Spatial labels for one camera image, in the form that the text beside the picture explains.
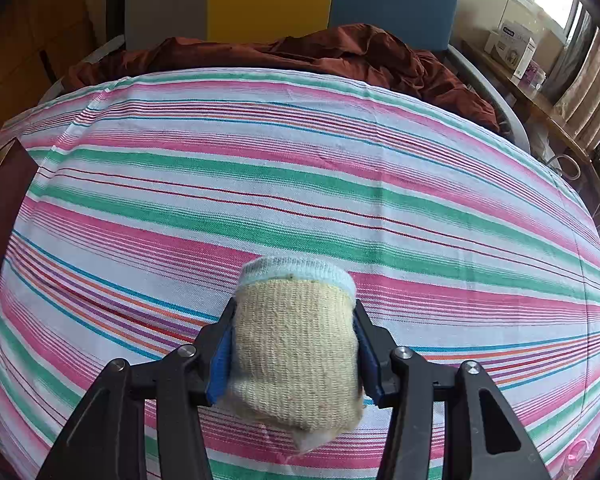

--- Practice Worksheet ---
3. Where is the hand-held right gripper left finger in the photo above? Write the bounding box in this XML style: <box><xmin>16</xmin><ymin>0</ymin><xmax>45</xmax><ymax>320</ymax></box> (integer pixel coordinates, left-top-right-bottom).
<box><xmin>37</xmin><ymin>297</ymin><xmax>238</xmax><ymax>480</ymax></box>

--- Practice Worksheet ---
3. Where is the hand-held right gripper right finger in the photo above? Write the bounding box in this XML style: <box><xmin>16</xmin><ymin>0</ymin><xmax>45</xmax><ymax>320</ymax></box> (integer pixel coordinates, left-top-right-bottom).
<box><xmin>352</xmin><ymin>300</ymin><xmax>551</xmax><ymax>480</ymax></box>

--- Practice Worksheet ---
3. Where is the beige knit sock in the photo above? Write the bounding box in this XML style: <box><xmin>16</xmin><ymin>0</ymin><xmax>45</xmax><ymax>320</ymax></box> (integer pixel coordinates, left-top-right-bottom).
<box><xmin>225</xmin><ymin>256</ymin><xmax>366</xmax><ymax>453</ymax></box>

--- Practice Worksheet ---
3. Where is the gold tin box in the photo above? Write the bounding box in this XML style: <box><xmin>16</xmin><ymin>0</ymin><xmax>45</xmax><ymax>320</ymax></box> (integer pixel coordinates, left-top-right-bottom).
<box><xmin>0</xmin><ymin>139</ymin><xmax>39</xmax><ymax>411</ymax></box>

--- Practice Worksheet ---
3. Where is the striped bed sheet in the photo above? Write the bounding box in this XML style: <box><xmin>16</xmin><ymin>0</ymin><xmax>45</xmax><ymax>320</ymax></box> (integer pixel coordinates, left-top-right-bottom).
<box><xmin>0</xmin><ymin>67</ymin><xmax>600</xmax><ymax>480</ymax></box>

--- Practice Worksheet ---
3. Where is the dark red blanket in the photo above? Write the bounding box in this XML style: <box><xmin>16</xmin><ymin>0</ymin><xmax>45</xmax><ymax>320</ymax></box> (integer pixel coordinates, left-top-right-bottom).
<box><xmin>62</xmin><ymin>24</ymin><xmax>501</xmax><ymax>133</ymax></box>

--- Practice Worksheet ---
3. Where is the wooden shelf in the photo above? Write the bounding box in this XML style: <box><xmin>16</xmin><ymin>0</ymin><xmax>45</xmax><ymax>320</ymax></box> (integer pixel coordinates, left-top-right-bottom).
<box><xmin>460</xmin><ymin>40</ymin><xmax>600</xmax><ymax>221</ymax></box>

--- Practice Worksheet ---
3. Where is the white cardboard box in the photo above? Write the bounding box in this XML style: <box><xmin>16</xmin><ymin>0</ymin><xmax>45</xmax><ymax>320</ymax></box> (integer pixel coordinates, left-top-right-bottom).
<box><xmin>484</xmin><ymin>20</ymin><xmax>537</xmax><ymax>78</ymax></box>

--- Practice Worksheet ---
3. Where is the beige patterned curtain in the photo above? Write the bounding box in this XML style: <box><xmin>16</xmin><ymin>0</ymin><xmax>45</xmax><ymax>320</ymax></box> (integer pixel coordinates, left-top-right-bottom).
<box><xmin>552</xmin><ymin>25</ymin><xmax>600</xmax><ymax>151</ymax></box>

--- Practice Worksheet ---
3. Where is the grey yellow blue sofa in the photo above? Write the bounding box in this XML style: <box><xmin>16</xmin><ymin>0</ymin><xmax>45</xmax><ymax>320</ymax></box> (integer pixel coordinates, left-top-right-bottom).
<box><xmin>45</xmin><ymin>0</ymin><xmax>531</xmax><ymax>153</ymax></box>

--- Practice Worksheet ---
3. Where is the wooden wardrobe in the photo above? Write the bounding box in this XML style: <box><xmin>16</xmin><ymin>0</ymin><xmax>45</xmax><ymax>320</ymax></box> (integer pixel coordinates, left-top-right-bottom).
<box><xmin>0</xmin><ymin>0</ymin><xmax>111</xmax><ymax>141</ymax></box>

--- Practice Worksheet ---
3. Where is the white cable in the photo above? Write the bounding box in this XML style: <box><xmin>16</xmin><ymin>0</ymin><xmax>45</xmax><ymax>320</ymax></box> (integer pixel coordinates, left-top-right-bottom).
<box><xmin>545</xmin><ymin>155</ymin><xmax>581</xmax><ymax>178</ymax></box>

